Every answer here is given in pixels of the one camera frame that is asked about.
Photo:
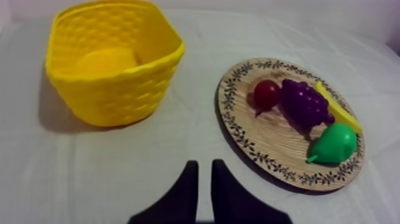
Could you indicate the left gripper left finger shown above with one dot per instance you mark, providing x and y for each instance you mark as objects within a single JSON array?
[{"x": 179, "y": 200}]

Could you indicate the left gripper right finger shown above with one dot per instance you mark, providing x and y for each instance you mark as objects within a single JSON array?
[{"x": 232, "y": 200}]

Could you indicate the round wooden board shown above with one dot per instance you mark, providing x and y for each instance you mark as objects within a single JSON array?
[{"x": 275, "y": 140}]

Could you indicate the purple toy grapes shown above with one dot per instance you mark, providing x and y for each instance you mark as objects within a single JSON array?
[{"x": 304, "y": 103}]

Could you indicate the yellow plastic basket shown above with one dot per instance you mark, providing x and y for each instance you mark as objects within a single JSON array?
[{"x": 112, "y": 65}]

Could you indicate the small red fruit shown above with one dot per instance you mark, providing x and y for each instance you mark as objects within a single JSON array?
[{"x": 266, "y": 94}]

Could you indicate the green toy pear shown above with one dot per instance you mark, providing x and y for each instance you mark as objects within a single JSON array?
[{"x": 336, "y": 144}]

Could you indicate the yellow toy banana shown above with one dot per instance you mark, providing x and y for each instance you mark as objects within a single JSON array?
[{"x": 339, "y": 109}]

